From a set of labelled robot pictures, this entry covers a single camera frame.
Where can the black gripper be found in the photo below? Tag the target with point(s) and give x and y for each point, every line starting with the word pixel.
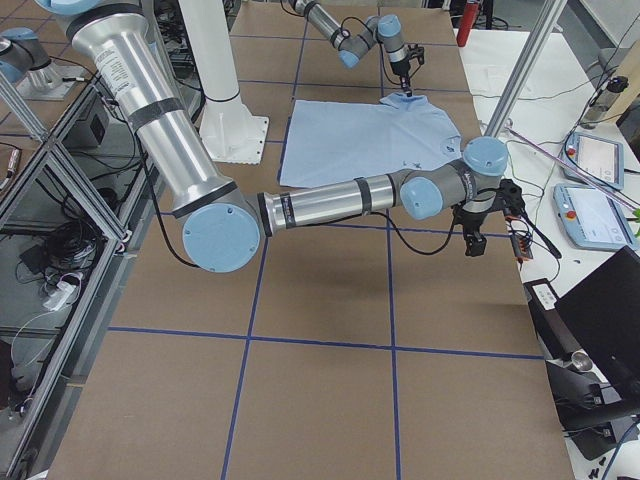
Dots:
pixel 400 68
pixel 470 223

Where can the light blue t-shirt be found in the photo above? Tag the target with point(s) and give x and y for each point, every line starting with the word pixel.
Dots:
pixel 331 142

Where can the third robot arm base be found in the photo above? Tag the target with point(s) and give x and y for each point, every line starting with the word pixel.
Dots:
pixel 26 64

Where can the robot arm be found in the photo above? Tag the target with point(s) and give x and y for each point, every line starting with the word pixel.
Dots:
pixel 353 38
pixel 221 227

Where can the orange electronics board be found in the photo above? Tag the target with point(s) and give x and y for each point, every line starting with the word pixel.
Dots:
pixel 521 239

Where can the red cylinder bottle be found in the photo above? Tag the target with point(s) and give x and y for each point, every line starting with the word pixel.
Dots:
pixel 467 21

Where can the lower teach pendant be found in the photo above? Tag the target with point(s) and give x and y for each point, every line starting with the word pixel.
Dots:
pixel 591 220

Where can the teach pendant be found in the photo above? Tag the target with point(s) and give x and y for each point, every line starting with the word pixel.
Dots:
pixel 591 220
pixel 602 158

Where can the black monitor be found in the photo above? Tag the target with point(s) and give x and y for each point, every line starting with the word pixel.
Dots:
pixel 602 313

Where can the upper teach pendant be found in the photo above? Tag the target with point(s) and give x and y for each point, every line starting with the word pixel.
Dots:
pixel 602 158

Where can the water bottle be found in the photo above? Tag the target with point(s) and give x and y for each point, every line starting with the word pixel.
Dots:
pixel 599 107

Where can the aluminium frame post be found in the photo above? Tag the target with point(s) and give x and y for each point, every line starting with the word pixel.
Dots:
pixel 524 65

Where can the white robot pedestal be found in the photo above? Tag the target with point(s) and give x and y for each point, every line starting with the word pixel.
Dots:
pixel 230 132

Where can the aluminium frame rack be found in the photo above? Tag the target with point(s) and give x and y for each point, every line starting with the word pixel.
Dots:
pixel 73 217

